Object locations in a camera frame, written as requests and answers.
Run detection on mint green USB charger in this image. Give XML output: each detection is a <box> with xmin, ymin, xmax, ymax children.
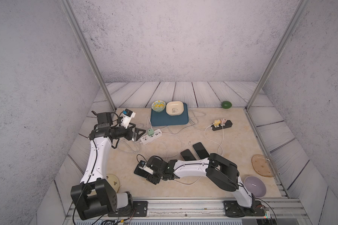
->
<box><xmin>147</xmin><ymin>128</ymin><xmax>154</xmax><ymax>136</ymax></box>

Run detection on white cable front phone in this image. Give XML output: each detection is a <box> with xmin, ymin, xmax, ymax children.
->
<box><xmin>173</xmin><ymin>175</ymin><xmax>203</xmax><ymax>186</ymax></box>

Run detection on yellow charger plug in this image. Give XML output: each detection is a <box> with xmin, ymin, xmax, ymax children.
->
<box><xmin>213</xmin><ymin>120</ymin><xmax>221</xmax><ymax>127</ymax></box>

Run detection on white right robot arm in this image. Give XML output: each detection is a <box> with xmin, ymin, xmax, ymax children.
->
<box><xmin>138</xmin><ymin>153</ymin><xmax>254</xmax><ymax>210</ymax></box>

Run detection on green round fruit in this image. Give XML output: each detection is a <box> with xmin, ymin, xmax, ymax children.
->
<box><xmin>221</xmin><ymin>101</ymin><xmax>232</xmax><ymax>109</ymax></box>

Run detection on aluminium left frame post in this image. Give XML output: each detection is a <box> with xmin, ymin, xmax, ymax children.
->
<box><xmin>60</xmin><ymin>0</ymin><xmax>117</xmax><ymax>111</ymax></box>

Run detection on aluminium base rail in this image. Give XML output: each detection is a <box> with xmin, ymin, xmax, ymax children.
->
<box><xmin>64</xmin><ymin>197</ymin><xmax>312</xmax><ymax>225</ymax></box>

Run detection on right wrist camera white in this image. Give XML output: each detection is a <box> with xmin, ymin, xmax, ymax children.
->
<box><xmin>138</xmin><ymin>161</ymin><xmax>154</xmax><ymax>175</ymax></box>

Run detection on phone with pale green case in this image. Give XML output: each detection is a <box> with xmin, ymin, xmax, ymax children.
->
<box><xmin>192</xmin><ymin>142</ymin><xmax>210</xmax><ymax>159</ymax></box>

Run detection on white power strip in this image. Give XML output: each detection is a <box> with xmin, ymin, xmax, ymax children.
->
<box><xmin>140</xmin><ymin>129</ymin><xmax>162</xmax><ymax>145</ymax></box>

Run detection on white charging cable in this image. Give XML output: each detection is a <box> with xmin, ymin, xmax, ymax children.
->
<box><xmin>143</xmin><ymin>132</ymin><xmax>192</xmax><ymax>159</ymax></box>

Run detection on black phone white edge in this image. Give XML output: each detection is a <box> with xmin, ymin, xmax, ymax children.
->
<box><xmin>134</xmin><ymin>164</ymin><xmax>151</xmax><ymax>179</ymax></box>

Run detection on purple plate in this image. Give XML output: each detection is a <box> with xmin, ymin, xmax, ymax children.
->
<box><xmin>244</xmin><ymin>176</ymin><xmax>267</xmax><ymax>198</ymax></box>

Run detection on aluminium frame post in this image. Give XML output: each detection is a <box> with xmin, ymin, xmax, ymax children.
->
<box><xmin>60</xmin><ymin>0</ymin><xmax>117</xmax><ymax>111</ymax></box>
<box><xmin>245</xmin><ymin>0</ymin><xmax>310</xmax><ymax>112</ymax></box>

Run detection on colourful patterned small bowl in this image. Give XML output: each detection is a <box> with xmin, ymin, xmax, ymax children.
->
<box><xmin>151</xmin><ymin>100</ymin><xmax>166</xmax><ymax>112</ymax></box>

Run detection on aluminium right frame post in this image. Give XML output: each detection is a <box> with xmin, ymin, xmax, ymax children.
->
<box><xmin>245</xmin><ymin>0</ymin><xmax>310</xmax><ymax>112</ymax></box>

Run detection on dark teal tray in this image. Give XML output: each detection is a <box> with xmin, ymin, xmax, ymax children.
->
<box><xmin>150</xmin><ymin>103</ymin><xmax>189</xmax><ymax>127</ymax></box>

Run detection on pale yellow plate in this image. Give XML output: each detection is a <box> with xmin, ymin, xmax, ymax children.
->
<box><xmin>106</xmin><ymin>174</ymin><xmax>121</xmax><ymax>193</ymax></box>

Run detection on phone with pink case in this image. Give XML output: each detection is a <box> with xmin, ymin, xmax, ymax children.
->
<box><xmin>180</xmin><ymin>149</ymin><xmax>196</xmax><ymax>161</ymax></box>

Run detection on cream panda square bowl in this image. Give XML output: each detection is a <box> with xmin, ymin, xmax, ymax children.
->
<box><xmin>166</xmin><ymin>101</ymin><xmax>184</xmax><ymax>116</ymax></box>

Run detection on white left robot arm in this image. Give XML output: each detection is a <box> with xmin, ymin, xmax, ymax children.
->
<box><xmin>70</xmin><ymin>109</ymin><xmax>145</xmax><ymax>220</ymax></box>

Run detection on black power strip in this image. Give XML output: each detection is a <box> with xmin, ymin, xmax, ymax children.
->
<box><xmin>210</xmin><ymin>119</ymin><xmax>232</xmax><ymax>131</ymax></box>

